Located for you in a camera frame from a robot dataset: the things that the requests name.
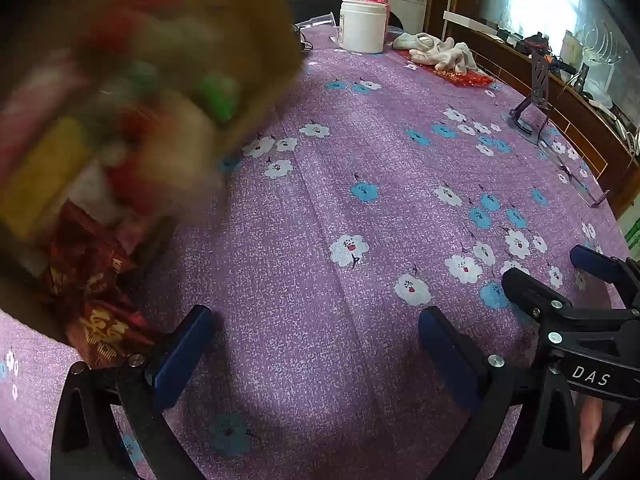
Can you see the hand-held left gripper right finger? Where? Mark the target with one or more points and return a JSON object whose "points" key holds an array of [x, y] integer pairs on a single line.
{"points": [[445, 350]]}

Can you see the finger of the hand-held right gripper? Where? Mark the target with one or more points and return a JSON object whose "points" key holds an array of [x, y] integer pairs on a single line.
{"points": [[530, 290], [595, 262]]}

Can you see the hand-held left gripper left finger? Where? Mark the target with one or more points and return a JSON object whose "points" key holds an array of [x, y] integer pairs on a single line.
{"points": [[180, 355]]}

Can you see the dark red snack packet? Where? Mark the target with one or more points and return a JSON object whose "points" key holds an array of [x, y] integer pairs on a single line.
{"points": [[107, 332], [82, 260]]}

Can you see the pile of mixed snacks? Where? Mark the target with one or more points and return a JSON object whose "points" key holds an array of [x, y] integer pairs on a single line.
{"points": [[65, 160]]}

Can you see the brown cardboard box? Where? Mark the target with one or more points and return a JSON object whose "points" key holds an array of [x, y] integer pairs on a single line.
{"points": [[270, 35]]}

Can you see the person's right hand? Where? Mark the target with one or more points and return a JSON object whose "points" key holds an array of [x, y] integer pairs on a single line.
{"points": [[595, 425]]}

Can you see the wooden sideboard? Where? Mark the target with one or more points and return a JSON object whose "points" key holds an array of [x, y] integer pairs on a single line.
{"points": [[590, 130]]}

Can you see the black flashlight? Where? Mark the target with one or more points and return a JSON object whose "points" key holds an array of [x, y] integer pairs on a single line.
{"points": [[580, 80]]}

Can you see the metal phone stand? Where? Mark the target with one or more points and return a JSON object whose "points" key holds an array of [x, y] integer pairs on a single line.
{"points": [[540, 77]]}

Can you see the purple floral tablecloth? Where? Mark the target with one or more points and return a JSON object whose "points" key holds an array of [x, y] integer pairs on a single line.
{"points": [[325, 185]]}

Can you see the red glossy bag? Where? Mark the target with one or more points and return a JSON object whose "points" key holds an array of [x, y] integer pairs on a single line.
{"points": [[470, 80]]}

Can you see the white cloth gloves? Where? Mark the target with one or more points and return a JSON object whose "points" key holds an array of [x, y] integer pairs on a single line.
{"points": [[450, 55]]}

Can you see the white flat box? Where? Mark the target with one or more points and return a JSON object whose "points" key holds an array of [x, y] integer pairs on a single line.
{"points": [[465, 19]]}

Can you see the white plastic jar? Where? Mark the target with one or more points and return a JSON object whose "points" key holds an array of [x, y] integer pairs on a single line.
{"points": [[362, 27]]}

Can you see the clear plastic cup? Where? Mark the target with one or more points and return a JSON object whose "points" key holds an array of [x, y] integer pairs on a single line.
{"points": [[322, 21]]}

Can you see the black leather sofa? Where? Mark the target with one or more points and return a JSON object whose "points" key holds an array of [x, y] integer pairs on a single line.
{"points": [[320, 2]]}

